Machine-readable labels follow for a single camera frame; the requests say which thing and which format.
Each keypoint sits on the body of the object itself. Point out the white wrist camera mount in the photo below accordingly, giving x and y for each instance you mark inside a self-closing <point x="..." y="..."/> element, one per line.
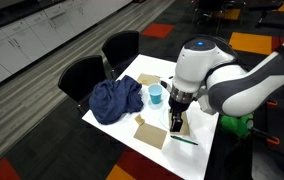
<point x="206" y="106"/>

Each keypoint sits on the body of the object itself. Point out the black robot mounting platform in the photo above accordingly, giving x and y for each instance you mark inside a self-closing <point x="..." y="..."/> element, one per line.
<point x="282" y="156"/>

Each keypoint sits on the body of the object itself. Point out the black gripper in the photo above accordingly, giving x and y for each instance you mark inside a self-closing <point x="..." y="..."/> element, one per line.
<point x="178" y="106"/>

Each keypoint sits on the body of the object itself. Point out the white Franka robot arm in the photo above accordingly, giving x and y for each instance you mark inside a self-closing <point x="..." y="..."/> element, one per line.
<point x="198" y="66"/>

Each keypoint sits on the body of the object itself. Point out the brown cardboard with label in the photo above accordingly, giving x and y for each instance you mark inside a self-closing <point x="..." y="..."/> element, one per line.
<point x="147" y="79"/>

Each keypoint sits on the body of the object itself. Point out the navy blue crumpled cloth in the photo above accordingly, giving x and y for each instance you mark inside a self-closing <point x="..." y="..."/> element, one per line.
<point x="115" y="100"/>

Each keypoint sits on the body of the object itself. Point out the white kitchen cabinets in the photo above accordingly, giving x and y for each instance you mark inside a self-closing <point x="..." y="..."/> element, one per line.
<point x="15" y="50"/>

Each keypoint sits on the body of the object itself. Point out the large brown cardboard sheet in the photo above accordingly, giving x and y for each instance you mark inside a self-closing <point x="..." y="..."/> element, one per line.
<point x="186" y="126"/>

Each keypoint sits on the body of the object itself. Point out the small cardboard scrap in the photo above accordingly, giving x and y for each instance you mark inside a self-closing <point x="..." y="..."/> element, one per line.
<point x="139" y="120"/>

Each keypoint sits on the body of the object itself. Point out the teal plastic cup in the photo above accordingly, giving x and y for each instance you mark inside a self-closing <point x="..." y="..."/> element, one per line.
<point x="155" y="96"/>

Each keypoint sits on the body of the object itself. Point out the brown cardboard rectangle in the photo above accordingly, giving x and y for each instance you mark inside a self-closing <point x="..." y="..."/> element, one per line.
<point x="150" y="136"/>

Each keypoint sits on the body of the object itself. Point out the black background chair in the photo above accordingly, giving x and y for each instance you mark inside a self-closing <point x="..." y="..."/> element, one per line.
<point x="203" y="8"/>

